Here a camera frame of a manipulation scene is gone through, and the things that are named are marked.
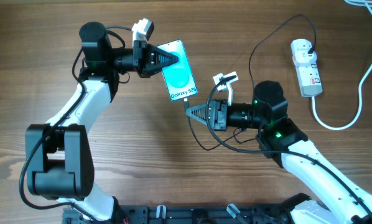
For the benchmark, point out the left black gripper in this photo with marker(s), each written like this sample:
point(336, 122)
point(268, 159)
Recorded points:
point(141, 59)

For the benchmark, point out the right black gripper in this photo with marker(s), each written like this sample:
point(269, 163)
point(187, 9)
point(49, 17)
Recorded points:
point(218, 115)

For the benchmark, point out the teal screen smartphone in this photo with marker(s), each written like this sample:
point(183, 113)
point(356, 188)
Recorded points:
point(178, 77)

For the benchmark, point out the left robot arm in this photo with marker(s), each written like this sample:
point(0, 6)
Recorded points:
point(59, 165)

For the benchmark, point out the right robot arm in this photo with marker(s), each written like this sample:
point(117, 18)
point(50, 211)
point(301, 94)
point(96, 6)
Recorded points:
point(279, 139)

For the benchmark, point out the white charger plug adapter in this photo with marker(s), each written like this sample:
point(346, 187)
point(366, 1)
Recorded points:
point(302, 58)

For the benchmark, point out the white power strip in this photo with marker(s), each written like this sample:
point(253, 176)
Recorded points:
point(308, 77)

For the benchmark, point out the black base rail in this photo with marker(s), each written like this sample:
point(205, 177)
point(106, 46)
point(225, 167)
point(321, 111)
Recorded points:
point(261, 213)

